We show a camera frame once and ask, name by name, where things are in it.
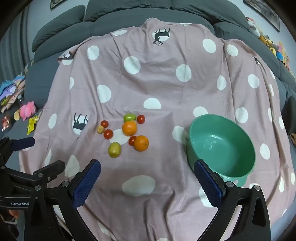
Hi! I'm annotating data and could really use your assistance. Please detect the red snack packet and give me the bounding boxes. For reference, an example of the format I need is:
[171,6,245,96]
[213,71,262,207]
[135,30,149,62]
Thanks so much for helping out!
[1,113,11,132]

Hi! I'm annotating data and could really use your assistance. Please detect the dark cloth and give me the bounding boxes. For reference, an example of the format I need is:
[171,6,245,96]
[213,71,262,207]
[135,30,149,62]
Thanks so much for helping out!
[281,96,296,149]

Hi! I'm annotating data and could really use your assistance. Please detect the green plastic bowl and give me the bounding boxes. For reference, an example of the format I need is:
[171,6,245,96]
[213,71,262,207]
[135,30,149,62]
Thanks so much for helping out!
[186,114,256,188]

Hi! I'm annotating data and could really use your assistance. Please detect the large framed wall picture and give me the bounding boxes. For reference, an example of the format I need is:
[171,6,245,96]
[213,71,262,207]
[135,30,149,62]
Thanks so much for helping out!
[243,0,281,32]

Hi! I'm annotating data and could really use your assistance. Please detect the pink plush toy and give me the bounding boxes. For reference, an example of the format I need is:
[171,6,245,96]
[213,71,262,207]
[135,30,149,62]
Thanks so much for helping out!
[20,101,37,121]

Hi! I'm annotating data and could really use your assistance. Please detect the row of colourful plush toys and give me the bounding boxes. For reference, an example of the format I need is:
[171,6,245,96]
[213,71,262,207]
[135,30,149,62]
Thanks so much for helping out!
[259,34,292,70]

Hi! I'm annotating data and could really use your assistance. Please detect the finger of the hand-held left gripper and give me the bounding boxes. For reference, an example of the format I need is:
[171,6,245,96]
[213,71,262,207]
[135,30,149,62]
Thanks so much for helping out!
[0,137,36,167]
[32,160,66,186]

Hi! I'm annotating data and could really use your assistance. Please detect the grey sofa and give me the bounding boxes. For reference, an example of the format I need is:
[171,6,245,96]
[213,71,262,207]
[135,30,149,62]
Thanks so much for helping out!
[23,0,296,144]

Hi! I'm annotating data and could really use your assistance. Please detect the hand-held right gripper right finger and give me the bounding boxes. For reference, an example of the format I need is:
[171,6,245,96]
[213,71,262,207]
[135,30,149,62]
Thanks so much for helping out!
[194,159,271,241]

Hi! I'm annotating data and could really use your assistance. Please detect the yellow snack packet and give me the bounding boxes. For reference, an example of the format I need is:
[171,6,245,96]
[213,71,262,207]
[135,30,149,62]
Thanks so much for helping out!
[26,116,41,135]

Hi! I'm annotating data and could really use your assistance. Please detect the white plush toy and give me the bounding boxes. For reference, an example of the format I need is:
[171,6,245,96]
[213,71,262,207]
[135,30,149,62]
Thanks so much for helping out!
[245,17,260,37]

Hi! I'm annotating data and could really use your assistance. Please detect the small framed wall picture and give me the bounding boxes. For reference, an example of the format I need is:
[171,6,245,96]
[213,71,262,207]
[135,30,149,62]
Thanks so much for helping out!
[50,0,68,10]

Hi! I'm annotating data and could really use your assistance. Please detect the orange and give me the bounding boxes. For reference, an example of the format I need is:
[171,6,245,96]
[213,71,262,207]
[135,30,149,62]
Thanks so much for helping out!
[122,121,138,136]
[134,135,149,152]

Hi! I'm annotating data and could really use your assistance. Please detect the pink polka dot blanket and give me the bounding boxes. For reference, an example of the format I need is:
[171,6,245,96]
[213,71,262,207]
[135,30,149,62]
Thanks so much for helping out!
[18,18,296,241]

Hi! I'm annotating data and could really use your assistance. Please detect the pile of colourful clothes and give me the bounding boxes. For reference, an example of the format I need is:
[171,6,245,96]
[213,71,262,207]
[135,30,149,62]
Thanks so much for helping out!
[0,74,27,114]

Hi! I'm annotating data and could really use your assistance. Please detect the yellow-green oval fruit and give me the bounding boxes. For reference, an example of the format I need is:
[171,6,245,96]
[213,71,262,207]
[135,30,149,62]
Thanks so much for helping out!
[108,142,122,159]

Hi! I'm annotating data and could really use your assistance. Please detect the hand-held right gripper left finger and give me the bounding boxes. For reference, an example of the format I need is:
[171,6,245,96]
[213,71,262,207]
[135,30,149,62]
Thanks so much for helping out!
[24,159,101,241]

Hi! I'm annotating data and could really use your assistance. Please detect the grey curtain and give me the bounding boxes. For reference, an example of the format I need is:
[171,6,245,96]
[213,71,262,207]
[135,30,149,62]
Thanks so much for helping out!
[0,9,30,81]

